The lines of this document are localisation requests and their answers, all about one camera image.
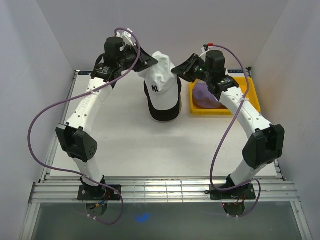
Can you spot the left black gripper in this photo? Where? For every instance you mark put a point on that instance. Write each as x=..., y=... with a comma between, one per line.
x=146, y=61

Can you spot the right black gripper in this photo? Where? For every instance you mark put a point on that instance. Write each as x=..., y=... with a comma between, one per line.
x=184, y=70

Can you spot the white cap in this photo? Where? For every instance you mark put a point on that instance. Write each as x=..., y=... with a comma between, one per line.
x=161, y=71

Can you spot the purple baseball cap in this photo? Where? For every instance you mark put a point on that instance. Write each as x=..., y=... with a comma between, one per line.
x=203, y=98

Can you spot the black baseball cap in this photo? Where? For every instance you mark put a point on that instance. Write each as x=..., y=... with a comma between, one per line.
x=164, y=99

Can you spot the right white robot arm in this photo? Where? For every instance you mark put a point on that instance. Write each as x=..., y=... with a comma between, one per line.
x=265, y=140

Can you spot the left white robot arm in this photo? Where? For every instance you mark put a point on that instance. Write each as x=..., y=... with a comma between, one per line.
x=75, y=134

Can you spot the yellow plastic tray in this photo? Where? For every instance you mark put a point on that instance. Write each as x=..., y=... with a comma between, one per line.
x=223, y=111

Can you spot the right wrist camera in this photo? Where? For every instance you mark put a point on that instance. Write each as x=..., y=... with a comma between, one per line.
x=206, y=47

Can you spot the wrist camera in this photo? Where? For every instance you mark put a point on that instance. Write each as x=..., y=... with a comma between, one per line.
x=206, y=47
x=127, y=37

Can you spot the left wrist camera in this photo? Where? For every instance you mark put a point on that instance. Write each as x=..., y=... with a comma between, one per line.
x=127, y=37

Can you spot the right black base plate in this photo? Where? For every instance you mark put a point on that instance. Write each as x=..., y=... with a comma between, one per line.
x=246, y=192

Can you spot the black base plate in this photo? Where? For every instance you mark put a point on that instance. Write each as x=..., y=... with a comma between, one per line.
x=96, y=193
x=246, y=192

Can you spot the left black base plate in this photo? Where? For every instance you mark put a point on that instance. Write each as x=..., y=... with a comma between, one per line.
x=96, y=193

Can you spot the aluminium frame rail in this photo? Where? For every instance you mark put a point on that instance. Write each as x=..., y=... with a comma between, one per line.
x=148, y=190

